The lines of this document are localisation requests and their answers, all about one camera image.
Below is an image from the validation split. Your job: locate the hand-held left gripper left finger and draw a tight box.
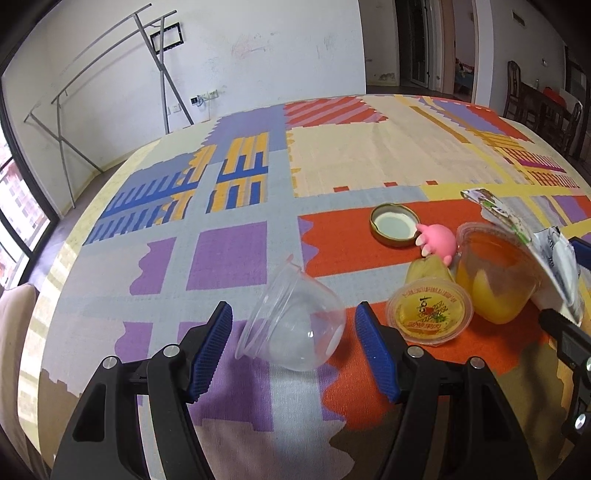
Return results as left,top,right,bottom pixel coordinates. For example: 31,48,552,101
51,301,234,480

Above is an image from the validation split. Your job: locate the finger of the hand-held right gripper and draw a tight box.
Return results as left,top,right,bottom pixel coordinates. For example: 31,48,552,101
539,309,591,445
569,237,591,274

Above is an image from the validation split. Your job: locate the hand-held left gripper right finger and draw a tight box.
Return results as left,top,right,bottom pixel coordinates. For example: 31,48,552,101
355,301,539,480

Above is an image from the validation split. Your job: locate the white printed foil lid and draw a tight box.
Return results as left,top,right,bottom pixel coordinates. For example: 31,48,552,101
461,187,588,325

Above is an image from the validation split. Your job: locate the small yellow-lid jelly cup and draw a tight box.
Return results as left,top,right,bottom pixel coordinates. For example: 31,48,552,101
386,283,475,347

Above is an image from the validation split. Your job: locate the clear plastic cup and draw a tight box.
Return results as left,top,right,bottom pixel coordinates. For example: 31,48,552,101
235,255,348,373

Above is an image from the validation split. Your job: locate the large orange fruit cup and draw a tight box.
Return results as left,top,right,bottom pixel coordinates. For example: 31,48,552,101
456,222,550,325

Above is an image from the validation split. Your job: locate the yellow-green fruit piece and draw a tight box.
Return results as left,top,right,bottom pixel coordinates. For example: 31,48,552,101
406,258,455,284

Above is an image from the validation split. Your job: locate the gold-rimmed jar lid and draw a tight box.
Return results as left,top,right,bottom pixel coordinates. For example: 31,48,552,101
369,203,420,249

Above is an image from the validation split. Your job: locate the pink round toy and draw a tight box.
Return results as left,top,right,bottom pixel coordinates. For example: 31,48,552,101
414,222,460,265

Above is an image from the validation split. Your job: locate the dark wooden dining table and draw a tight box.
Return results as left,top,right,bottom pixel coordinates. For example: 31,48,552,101
522,80,583,155

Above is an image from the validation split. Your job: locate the dark wooden dining chair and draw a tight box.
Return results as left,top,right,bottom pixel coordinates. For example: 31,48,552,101
503,60,525,121

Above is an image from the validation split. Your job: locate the colourful patterned tablecloth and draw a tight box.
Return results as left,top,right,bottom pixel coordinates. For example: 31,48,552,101
18,93,591,480

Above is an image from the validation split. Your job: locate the black-framed window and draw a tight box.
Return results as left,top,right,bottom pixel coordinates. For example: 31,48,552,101
0,129,58,289

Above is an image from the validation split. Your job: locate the dark doorway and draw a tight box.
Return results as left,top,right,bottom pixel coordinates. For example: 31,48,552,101
394,0,445,90

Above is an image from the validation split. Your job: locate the grey metal clothes rack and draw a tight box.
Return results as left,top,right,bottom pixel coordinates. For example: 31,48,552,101
24,4,195,210

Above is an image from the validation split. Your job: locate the black wall mount bracket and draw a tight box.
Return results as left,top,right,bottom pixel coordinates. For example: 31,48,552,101
147,25,183,54

